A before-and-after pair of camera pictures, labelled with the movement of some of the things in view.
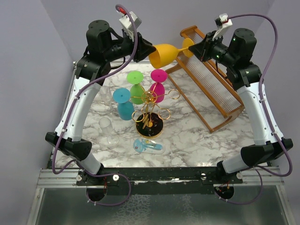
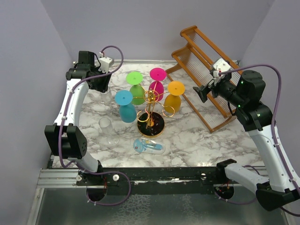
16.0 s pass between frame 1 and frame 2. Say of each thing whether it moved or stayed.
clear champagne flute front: stayed
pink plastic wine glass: stayed
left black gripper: moved
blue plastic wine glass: moved
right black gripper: moved
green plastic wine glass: stayed
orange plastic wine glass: moved
